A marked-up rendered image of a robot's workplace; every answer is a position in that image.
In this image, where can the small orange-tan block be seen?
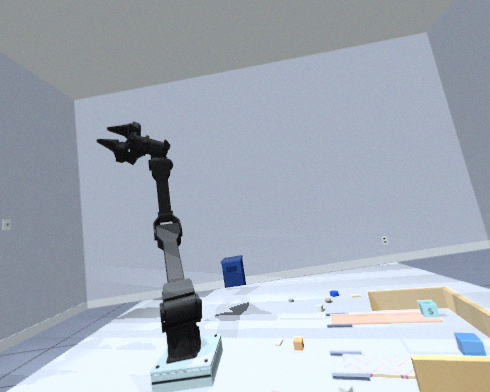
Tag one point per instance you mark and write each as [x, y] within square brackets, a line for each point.
[298, 343]

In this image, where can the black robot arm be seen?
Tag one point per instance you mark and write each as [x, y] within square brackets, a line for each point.
[181, 308]

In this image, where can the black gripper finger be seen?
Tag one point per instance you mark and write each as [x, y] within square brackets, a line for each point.
[109, 143]
[121, 130]

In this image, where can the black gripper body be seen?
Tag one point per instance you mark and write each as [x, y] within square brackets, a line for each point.
[136, 143]

